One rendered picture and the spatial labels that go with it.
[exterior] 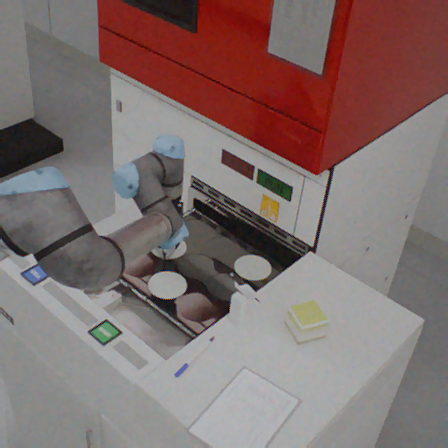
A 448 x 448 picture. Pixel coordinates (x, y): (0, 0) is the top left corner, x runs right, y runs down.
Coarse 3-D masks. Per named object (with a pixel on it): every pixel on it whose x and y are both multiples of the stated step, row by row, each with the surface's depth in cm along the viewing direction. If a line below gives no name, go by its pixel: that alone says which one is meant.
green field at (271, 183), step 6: (264, 174) 171; (258, 180) 174; (264, 180) 172; (270, 180) 171; (276, 180) 169; (270, 186) 172; (276, 186) 170; (282, 186) 168; (276, 192) 171; (282, 192) 169; (288, 192) 168; (288, 198) 169
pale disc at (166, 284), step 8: (160, 272) 170; (168, 272) 170; (152, 280) 167; (160, 280) 168; (168, 280) 168; (176, 280) 168; (184, 280) 168; (152, 288) 165; (160, 288) 165; (168, 288) 166; (176, 288) 166; (184, 288) 166; (160, 296) 163; (168, 296) 163; (176, 296) 164
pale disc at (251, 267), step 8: (248, 256) 178; (256, 256) 178; (240, 264) 175; (248, 264) 175; (256, 264) 175; (264, 264) 176; (240, 272) 172; (248, 272) 173; (256, 272) 173; (264, 272) 173
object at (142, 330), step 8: (112, 312) 160; (120, 312) 160; (128, 312) 161; (120, 320) 158; (128, 320) 159; (136, 320) 159; (128, 328) 157; (136, 328) 157; (144, 328) 157; (152, 328) 157; (144, 336) 155; (152, 336) 155; (160, 336) 155; (152, 344) 153; (160, 344) 153; (168, 344) 154; (160, 352) 152
